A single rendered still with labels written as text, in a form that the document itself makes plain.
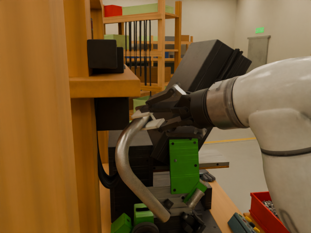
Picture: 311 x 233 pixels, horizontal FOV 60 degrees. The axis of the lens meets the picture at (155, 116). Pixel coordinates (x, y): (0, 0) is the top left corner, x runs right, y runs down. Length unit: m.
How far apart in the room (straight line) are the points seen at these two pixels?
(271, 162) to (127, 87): 0.34
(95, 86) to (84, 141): 0.18
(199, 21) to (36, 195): 10.65
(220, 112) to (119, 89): 0.25
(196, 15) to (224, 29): 1.27
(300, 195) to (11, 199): 0.38
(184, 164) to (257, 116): 0.67
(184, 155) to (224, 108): 0.62
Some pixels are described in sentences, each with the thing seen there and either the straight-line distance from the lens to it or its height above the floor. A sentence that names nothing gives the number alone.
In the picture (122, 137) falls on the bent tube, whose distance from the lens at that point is 0.62.
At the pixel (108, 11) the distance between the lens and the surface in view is 4.31.
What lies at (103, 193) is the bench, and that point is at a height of 0.88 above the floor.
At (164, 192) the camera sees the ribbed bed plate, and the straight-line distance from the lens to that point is 1.09.
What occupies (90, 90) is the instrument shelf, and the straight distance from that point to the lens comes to 0.61.
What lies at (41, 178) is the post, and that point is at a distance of 0.35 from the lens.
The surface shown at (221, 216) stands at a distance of 1.30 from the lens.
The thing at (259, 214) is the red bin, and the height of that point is 0.86.
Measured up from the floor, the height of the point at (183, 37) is 2.14.
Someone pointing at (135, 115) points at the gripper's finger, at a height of 1.45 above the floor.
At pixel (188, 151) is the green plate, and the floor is 1.23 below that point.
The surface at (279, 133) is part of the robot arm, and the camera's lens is 0.42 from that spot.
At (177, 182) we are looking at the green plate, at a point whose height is 1.11.
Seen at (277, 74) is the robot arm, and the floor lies 1.57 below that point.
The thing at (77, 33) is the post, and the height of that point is 1.64.
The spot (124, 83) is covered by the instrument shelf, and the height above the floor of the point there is 1.53.
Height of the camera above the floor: 1.60
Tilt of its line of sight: 13 degrees down
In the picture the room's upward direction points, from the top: straight up
